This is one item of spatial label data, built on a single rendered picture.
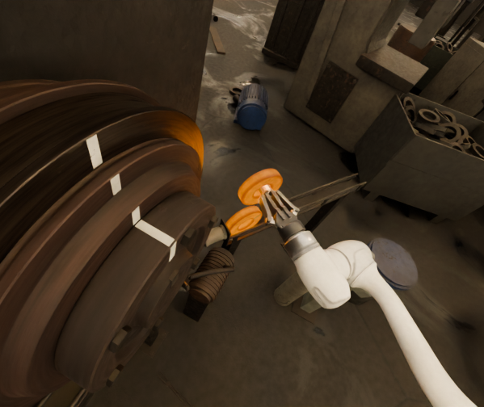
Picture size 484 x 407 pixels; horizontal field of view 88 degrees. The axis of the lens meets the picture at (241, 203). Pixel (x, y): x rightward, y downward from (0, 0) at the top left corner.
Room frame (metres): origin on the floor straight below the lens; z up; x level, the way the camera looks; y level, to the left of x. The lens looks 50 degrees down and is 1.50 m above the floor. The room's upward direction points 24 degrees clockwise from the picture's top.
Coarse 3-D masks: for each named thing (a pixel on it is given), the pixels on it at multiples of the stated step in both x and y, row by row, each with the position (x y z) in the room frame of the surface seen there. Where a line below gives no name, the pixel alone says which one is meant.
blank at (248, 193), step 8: (256, 176) 0.57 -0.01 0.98; (264, 176) 0.57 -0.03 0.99; (272, 176) 0.59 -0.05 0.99; (280, 176) 0.62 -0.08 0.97; (248, 184) 0.55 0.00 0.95; (256, 184) 0.55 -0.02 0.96; (264, 184) 0.58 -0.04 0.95; (272, 184) 0.61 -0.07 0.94; (280, 184) 0.64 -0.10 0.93; (240, 192) 0.54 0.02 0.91; (248, 192) 0.54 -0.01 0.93; (256, 192) 0.60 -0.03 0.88; (248, 200) 0.55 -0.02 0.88; (256, 200) 0.59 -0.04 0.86
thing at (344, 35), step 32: (352, 0) 2.84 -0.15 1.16; (384, 0) 2.76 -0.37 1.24; (448, 0) 2.41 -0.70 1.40; (320, 32) 2.90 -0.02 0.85; (352, 32) 2.80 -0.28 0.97; (384, 32) 3.08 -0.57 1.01; (416, 32) 2.43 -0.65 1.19; (320, 64) 2.82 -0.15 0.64; (352, 64) 2.74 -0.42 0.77; (384, 64) 2.66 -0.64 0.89; (416, 64) 3.14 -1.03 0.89; (288, 96) 2.91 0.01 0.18; (320, 96) 2.77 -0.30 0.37; (352, 96) 2.69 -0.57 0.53; (384, 96) 2.60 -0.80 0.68; (320, 128) 2.72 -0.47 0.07; (352, 128) 2.62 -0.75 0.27
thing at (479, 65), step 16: (464, 48) 4.37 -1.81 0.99; (480, 48) 4.14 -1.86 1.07; (448, 64) 4.40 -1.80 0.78; (464, 64) 4.16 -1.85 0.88; (480, 64) 3.95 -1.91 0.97; (432, 80) 4.43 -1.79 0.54; (448, 80) 4.17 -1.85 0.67; (464, 80) 3.95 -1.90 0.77; (480, 80) 3.75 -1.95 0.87; (432, 96) 4.19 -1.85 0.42; (448, 96) 3.94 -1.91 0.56; (464, 96) 3.74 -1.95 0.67; (480, 96) 3.56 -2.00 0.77; (464, 112) 3.55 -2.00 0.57; (480, 112) 3.40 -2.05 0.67
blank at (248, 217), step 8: (248, 208) 0.60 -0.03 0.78; (256, 208) 0.62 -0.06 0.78; (232, 216) 0.56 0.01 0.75; (240, 216) 0.56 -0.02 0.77; (248, 216) 0.58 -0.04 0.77; (256, 216) 0.62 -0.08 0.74; (232, 224) 0.53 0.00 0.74; (240, 224) 0.56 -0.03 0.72; (248, 224) 0.61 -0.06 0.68; (232, 232) 0.54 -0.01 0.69
